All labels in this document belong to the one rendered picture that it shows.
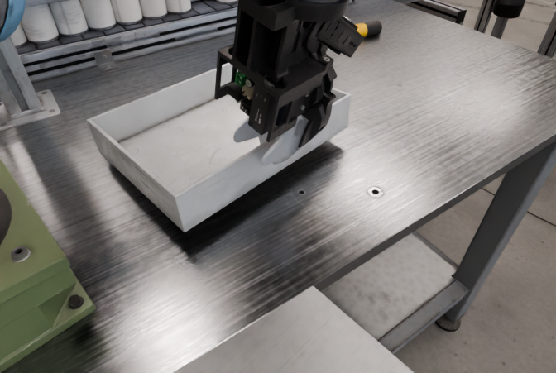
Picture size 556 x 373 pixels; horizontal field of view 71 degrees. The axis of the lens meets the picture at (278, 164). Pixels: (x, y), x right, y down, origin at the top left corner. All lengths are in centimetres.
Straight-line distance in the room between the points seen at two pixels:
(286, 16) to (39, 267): 26
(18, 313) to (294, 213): 27
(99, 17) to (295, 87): 58
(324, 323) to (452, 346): 102
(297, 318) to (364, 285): 77
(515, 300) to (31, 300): 141
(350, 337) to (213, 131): 32
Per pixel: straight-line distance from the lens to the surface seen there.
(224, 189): 42
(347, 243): 43
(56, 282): 37
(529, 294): 160
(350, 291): 112
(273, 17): 28
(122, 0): 84
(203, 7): 91
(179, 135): 55
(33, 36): 83
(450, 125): 64
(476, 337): 142
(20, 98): 72
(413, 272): 120
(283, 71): 32
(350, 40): 40
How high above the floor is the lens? 116
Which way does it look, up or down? 40 degrees down
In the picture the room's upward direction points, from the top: straight up
